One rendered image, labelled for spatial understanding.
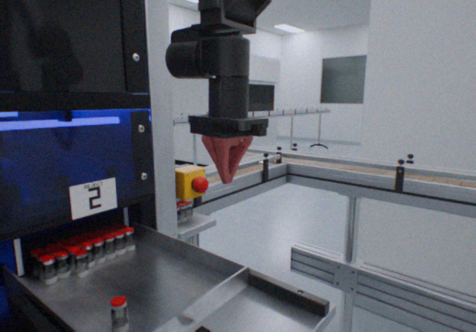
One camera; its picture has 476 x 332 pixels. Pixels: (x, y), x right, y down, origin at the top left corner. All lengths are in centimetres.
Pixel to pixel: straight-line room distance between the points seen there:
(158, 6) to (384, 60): 134
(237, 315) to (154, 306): 13
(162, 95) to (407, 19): 140
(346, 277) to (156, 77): 108
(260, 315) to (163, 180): 36
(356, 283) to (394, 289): 14
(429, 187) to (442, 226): 70
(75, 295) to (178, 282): 17
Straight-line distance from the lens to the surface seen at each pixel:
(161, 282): 63
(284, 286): 57
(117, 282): 65
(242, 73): 45
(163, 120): 73
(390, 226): 195
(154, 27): 73
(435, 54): 182
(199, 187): 78
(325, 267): 148
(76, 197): 65
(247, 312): 55
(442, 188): 122
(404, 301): 141
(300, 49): 957
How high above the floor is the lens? 120
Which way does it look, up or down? 11 degrees down
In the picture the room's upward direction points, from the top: straight up
